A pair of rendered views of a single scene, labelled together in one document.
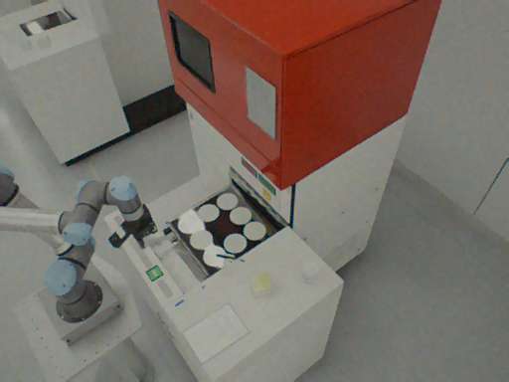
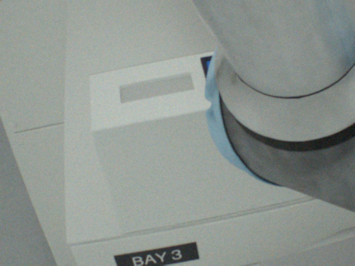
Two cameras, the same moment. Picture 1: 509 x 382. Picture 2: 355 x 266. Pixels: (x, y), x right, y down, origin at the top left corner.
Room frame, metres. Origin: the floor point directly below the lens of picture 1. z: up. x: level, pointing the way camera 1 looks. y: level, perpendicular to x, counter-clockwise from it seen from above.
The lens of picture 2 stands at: (0.77, 1.09, 1.36)
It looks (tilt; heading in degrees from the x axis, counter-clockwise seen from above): 38 degrees down; 306
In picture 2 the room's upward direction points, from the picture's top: 11 degrees counter-clockwise
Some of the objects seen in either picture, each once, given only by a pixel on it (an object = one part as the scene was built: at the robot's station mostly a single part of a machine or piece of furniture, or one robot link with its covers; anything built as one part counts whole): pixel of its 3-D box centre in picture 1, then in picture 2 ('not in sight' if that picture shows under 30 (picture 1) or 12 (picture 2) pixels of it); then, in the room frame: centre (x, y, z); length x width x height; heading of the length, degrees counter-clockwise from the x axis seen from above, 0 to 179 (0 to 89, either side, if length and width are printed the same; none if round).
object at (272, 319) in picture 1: (255, 302); not in sight; (0.74, 0.02, 0.89); 0.62 x 0.35 x 0.14; 126
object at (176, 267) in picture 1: (174, 265); not in sight; (0.94, 0.37, 0.87); 0.36 x 0.08 x 0.03; 36
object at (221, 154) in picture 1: (235, 162); not in sight; (1.40, 0.10, 1.02); 0.82 x 0.03 x 0.40; 36
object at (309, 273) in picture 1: (309, 272); not in sight; (0.80, -0.19, 1.01); 0.07 x 0.07 x 0.10
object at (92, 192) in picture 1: (93, 196); not in sight; (0.85, 0.52, 1.45); 0.11 x 0.11 x 0.08; 82
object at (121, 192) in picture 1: (124, 194); not in sight; (0.86, 0.42, 1.46); 0.09 x 0.08 x 0.11; 82
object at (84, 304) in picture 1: (75, 295); not in sight; (0.77, 0.74, 0.95); 0.15 x 0.15 x 0.10
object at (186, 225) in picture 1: (221, 227); not in sight; (1.11, 0.17, 0.90); 0.34 x 0.34 x 0.01; 36
